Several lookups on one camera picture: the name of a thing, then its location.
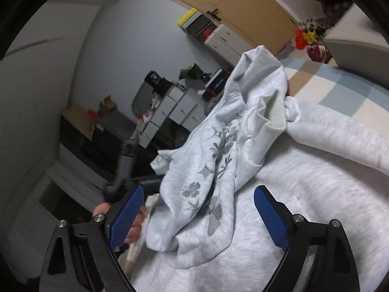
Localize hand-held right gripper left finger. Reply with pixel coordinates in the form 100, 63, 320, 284
39, 185, 145, 292

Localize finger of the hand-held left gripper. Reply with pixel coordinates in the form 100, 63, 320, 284
139, 174, 162, 196

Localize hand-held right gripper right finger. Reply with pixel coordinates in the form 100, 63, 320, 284
253, 185, 360, 292

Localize heather grey sweatshirt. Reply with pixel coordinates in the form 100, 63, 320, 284
129, 96, 389, 292

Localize person's left hand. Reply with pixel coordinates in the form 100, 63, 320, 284
93, 202, 148, 245

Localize dark cabinet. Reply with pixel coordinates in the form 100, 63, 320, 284
59, 103, 139, 186

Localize cardboard box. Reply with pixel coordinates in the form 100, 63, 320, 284
97, 95, 118, 117

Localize grey curved chair back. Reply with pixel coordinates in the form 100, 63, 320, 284
130, 81, 159, 120

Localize white drawer cabinet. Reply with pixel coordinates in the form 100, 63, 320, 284
140, 84, 209, 150

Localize tall black box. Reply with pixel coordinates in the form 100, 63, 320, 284
144, 71, 171, 95

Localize dark wrapped bouquet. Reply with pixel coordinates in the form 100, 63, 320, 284
177, 63, 210, 83

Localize black shoe box red stripe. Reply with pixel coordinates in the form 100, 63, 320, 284
201, 68, 230, 101

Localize checkered blanket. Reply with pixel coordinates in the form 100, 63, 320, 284
278, 56, 389, 130

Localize white suitcase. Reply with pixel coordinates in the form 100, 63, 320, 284
203, 24, 257, 67

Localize grey box with red print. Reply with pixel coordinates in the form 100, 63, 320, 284
197, 26, 220, 42

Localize yellow lid shoe box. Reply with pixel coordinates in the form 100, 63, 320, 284
177, 8, 202, 28

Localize wooden door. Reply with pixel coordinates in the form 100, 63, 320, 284
140, 0, 300, 58

